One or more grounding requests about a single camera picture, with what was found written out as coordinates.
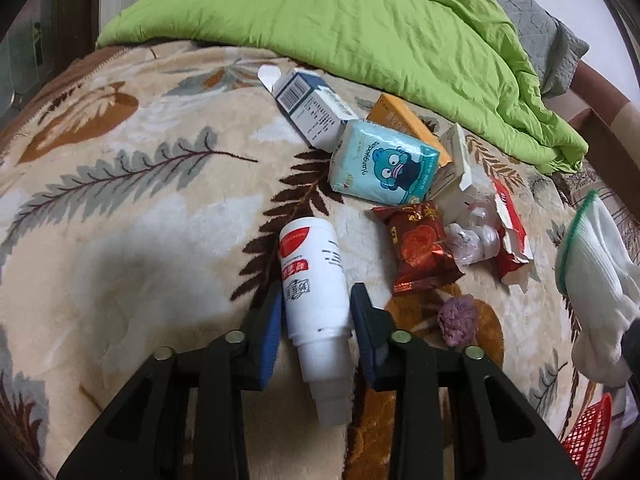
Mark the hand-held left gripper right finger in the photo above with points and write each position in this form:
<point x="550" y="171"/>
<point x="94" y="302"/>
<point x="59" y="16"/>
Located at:
<point x="365" y="341"/>

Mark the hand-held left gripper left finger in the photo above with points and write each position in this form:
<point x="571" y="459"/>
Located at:
<point x="270" y="340"/>

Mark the white plastic bottle red label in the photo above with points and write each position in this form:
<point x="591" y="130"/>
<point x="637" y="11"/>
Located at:
<point x="312" y="285"/>

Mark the red plastic mesh basket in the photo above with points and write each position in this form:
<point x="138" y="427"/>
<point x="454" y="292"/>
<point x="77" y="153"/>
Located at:
<point x="590" y="425"/>

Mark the purple wad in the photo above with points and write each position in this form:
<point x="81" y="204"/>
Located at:
<point x="457" y="321"/>

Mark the red foil snack packet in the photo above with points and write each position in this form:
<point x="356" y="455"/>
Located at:
<point x="420" y="245"/>

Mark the clear plastic wrapper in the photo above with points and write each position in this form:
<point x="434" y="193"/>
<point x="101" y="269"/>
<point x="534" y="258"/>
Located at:
<point x="475" y="240"/>

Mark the torn red and white carton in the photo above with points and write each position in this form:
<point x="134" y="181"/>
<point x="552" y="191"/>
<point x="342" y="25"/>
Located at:
<point x="512" y="240"/>

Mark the teal cartoon tissue pack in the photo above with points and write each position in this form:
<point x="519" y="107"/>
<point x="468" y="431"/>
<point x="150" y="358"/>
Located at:
<point x="380" y="160"/>

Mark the white cloth with green trim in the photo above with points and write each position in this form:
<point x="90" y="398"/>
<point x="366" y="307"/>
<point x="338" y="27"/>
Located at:
<point x="595" y="270"/>

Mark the leaf print blanket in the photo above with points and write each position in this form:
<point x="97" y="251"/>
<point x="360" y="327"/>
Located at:
<point x="125" y="260"/>

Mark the striped patterned pillow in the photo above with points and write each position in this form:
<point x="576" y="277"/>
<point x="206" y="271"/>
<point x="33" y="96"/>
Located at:
<point x="582" y="185"/>

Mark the white cardboard box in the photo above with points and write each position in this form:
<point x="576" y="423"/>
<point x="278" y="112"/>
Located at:
<point x="452" y="160"/>

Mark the orange cardboard box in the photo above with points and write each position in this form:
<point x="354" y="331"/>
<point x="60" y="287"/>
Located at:
<point x="395" y="112"/>

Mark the blue and white carton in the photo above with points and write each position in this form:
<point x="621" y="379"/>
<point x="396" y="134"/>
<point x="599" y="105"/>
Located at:
<point x="305" y="105"/>

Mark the brown padded headboard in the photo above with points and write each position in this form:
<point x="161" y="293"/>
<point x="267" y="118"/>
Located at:
<point x="600" y="82"/>

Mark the green quilt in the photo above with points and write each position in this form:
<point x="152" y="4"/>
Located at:
<point x="350" y="20"/>

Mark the grey quilted pillow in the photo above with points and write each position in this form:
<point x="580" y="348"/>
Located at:
<point x="540" y="30"/>

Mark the wooden door with patterned glass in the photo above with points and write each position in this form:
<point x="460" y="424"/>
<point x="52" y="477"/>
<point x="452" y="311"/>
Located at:
<point x="30" y="60"/>

